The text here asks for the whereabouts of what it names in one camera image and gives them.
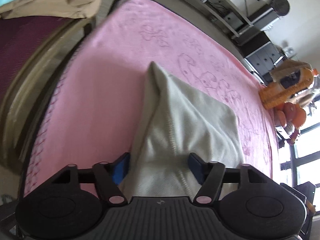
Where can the beige fleece coat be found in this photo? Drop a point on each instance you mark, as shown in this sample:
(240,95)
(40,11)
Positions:
(286,68)

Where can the dark drawer cabinet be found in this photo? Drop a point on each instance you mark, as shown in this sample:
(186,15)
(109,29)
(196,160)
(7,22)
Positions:
(261,54)

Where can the metal tv stand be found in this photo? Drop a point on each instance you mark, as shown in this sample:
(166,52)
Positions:
(222,13)

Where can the tan cloth on chair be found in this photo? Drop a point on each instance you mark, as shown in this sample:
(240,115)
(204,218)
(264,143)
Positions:
(57,8)

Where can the pink dog-print towel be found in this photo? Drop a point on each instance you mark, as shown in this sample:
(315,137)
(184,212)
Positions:
(95,108)

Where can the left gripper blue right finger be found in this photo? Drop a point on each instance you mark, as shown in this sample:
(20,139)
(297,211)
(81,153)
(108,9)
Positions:
(209,176)

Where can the maroon banquet chair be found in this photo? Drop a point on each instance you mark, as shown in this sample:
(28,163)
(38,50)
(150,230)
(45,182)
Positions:
(28,44)

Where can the beige garment with navy trim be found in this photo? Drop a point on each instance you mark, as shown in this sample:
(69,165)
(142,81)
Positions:
(178,120)

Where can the orange juice bottle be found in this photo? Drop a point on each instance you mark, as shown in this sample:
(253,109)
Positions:
(276,93)

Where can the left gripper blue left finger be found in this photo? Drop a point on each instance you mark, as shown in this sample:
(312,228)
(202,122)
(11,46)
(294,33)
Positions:
(108,177)

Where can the pink dragon fruit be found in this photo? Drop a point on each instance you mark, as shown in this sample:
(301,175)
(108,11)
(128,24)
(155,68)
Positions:
(293,137)

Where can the upper red apple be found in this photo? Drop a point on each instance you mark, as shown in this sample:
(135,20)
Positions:
(289,110)

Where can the large orange citrus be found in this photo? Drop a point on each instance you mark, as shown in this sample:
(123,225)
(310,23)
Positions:
(300,116)

